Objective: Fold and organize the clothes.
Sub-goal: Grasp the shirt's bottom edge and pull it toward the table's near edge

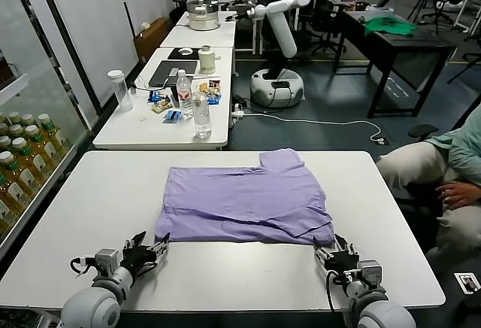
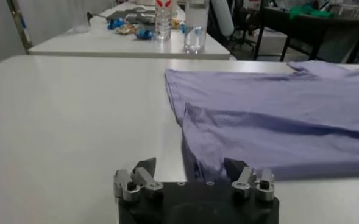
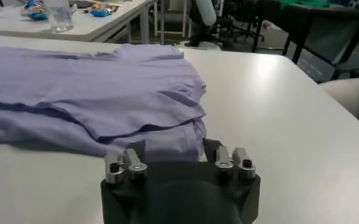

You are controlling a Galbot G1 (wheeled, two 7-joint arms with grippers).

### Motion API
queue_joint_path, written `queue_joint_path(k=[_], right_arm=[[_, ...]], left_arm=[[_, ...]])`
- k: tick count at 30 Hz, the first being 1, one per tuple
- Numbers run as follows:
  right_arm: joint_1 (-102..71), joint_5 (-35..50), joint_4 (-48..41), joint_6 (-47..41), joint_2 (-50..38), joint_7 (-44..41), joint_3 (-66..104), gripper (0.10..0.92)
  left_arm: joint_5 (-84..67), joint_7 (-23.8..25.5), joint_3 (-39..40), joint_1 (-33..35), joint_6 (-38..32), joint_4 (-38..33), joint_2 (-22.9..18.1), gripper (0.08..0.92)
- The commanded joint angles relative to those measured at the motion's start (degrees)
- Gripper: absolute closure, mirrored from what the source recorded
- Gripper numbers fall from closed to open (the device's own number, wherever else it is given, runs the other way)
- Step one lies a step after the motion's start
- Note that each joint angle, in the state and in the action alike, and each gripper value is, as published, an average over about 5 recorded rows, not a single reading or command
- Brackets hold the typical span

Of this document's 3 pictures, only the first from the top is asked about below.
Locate dark grey closed laptop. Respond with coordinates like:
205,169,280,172
148,60,199,89

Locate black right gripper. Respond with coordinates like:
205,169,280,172
313,234,362,275

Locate black table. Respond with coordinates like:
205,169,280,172
332,10,458,118

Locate white steamer pot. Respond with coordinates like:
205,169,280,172
186,0,221,31

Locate large clear water bottle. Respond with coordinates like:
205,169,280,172
192,92,212,140

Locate seated person green jacket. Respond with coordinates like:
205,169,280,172
375,115,481,265

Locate tall clear bottle white cap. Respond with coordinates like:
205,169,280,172
107,70,134,112

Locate brown cardboard box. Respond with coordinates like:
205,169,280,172
134,17,174,64

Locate white floor cable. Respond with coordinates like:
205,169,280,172
240,111,388,144

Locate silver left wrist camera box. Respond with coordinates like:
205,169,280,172
70,248,122,279

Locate white wheeled robot body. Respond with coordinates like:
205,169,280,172
250,0,304,109

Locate purple t-shirt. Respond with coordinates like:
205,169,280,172
154,148,335,247

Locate black mouse pad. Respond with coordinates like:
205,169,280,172
167,47,202,61

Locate white rectangular table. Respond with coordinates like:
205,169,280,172
92,46,234,151
159,10,237,49

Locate cream lidded cup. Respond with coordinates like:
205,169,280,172
198,44,222,75

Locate bare person hand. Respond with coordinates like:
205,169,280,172
435,183,481,211

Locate green cloth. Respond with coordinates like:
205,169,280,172
364,15,419,38

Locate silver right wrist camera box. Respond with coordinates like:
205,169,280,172
355,260,384,288

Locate glass door display cabinet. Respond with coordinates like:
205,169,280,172
0,0,93,254

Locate water bottle red label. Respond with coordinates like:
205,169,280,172
175,70,193,118

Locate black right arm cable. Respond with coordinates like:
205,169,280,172
325,269,351,313

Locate thin white charging cable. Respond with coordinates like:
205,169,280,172
130,82,177,92

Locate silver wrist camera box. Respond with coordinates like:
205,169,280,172
70,248,122,279
355,260,384,288

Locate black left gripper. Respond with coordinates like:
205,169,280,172
119,231,171,275

